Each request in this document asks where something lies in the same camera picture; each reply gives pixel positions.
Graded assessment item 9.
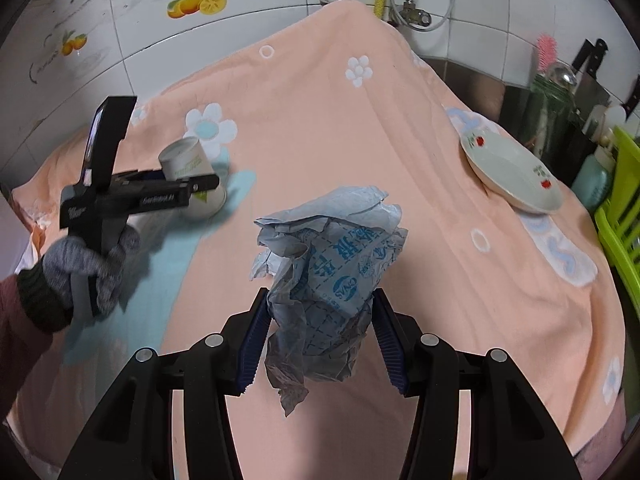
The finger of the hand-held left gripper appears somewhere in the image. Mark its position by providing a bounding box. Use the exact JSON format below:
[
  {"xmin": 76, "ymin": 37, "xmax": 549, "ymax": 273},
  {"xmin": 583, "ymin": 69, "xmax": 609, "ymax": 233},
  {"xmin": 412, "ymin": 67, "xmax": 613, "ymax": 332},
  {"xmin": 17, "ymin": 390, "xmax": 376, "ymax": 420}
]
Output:
[{"xmin": 187, "ymin": 172, "xmax": 222, "ymax": 202}]

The black handled knife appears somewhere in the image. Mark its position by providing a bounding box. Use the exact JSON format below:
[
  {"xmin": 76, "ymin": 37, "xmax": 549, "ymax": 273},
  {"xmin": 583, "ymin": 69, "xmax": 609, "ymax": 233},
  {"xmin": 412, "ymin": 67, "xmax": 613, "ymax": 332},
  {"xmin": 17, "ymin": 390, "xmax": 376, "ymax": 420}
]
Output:
[{"xmin": 570, "ymin": 39, "xmax": 610, "ymax": 106}]

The pink brush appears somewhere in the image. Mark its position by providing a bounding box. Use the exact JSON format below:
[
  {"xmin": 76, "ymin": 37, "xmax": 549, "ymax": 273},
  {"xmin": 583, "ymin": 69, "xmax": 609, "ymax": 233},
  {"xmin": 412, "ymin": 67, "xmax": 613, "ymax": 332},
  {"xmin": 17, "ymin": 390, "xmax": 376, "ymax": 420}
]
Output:
[{"xmin": 536, "ymin": 34, "xmax": 558, "ymax": 77}]

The peach flower blanket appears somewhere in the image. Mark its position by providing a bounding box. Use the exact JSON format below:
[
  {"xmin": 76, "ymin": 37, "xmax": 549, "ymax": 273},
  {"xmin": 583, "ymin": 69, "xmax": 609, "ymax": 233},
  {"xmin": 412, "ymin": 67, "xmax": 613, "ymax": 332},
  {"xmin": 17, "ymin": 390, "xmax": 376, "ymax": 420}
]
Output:
[{"xmin": 10, "ymin": 0, "xmax": 628, "ymax": 480}]

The orange fruit wall sticker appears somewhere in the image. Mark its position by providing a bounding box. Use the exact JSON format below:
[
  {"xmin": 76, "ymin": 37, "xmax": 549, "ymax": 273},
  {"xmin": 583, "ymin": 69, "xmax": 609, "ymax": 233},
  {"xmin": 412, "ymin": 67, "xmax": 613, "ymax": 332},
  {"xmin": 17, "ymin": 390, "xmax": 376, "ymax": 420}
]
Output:
[
  {"xmin": 166, "ymin": 0, "xmax": 229, "ymax": 20},
  {"xmin": 61, "ymin": 30, "xmax": 89, "ymax": 57}
]

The grey printed wrapper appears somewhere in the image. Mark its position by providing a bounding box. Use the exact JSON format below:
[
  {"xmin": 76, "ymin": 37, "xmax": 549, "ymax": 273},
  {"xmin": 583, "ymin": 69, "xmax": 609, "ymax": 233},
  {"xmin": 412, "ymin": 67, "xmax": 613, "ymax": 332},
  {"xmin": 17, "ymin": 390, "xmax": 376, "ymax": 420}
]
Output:
[{"xmin": 249, "ymin": 185, "xmax": 408, "ymax": 418}]

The teal bottle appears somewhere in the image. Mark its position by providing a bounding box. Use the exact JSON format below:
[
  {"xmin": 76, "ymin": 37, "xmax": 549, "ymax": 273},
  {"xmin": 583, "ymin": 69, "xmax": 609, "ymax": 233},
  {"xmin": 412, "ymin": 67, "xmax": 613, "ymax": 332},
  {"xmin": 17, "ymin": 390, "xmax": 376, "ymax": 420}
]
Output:
[{"xmin": 571, "ymin": 152, "xmax": 610, "ymax": 211}]

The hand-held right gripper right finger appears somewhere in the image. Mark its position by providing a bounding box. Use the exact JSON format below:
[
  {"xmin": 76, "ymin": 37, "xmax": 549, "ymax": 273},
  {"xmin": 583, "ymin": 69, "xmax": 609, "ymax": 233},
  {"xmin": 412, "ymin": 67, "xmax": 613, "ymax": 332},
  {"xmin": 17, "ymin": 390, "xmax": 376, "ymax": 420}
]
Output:
[{"xmin": 372, "ymin": 290, "xmax": 583, "ymax": 480}]

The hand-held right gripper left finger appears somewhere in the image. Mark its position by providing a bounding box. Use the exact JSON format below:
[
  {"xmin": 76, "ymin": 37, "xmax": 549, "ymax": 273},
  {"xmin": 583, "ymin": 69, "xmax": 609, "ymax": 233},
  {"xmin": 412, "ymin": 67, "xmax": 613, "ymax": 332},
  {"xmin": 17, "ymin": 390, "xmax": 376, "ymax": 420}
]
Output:
[{"xmin": 57, "ymin": 287, "xmax": 273, "ymax": 480}]

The white ceramic plate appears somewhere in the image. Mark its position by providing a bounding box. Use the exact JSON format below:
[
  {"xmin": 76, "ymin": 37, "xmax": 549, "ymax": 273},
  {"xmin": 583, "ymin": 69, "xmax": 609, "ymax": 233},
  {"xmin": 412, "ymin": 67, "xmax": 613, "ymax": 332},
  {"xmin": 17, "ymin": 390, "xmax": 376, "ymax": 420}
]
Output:
[{"xmin": 459, "ymin": 120, "xmax": 563, "ymax": 215}]

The dark utensil holder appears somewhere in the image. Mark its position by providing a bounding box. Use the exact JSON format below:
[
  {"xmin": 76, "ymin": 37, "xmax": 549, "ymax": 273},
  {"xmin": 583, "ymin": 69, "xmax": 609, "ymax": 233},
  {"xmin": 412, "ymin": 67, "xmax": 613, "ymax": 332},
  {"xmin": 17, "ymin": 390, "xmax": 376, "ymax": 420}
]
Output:
[{"xmin": 520, "ymin": 72, "xmax": 601, "ymax": 176}]

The beige paper cup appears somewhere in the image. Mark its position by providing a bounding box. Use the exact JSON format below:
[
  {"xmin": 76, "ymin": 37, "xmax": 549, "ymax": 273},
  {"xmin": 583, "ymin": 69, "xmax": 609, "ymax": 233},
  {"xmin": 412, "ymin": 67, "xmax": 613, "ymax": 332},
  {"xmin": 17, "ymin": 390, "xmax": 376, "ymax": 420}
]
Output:
[{"xmin": 158, "ymin": 137, "xmax": 228, "ymax": 221}]

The green dish rack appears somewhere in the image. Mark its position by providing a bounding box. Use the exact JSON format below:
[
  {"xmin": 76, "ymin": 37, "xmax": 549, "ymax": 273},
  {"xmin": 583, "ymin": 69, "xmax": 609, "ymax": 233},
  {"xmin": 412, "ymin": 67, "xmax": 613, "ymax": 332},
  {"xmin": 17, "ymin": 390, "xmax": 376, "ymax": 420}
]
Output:
[{"xmin": 594, "ymin": 125, "xmax": 640, "ymax": 301}]

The person's left hand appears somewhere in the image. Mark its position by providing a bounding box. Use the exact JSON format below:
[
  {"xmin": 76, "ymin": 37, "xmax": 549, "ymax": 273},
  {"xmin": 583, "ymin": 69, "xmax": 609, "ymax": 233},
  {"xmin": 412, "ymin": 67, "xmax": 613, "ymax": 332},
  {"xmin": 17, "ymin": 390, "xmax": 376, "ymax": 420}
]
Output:
[{"xmin": 42, "ymin": 224, "xmax": 142, "ymax": 319}]

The person's left forearm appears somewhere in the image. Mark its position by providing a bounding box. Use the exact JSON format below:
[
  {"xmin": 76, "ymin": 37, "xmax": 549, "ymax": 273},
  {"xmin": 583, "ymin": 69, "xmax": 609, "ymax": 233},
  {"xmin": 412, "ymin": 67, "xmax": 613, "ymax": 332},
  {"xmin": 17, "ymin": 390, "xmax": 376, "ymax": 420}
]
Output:
[{"xmin": 0, "ymin": 255, "xmax": 75, "ymax": 428}]

